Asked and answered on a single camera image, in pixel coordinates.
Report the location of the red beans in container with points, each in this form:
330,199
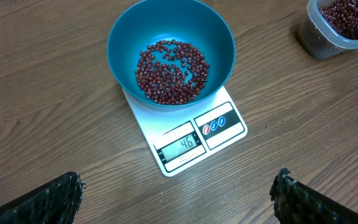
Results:
342,16

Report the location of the white kitchen scale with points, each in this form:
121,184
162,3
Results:
182,137

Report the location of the blue bowl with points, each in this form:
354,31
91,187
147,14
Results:
185,20

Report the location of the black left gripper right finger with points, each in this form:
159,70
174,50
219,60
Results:
294,202

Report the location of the red beans in bowl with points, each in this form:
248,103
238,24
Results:
170,72

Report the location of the clear plastic container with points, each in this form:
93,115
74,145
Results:
318,38

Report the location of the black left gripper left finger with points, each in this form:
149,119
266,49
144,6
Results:
56,202

